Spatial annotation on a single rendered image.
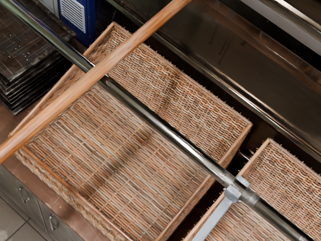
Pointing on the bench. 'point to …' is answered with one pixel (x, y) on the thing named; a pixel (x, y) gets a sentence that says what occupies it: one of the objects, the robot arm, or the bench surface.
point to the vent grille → (73, 13)
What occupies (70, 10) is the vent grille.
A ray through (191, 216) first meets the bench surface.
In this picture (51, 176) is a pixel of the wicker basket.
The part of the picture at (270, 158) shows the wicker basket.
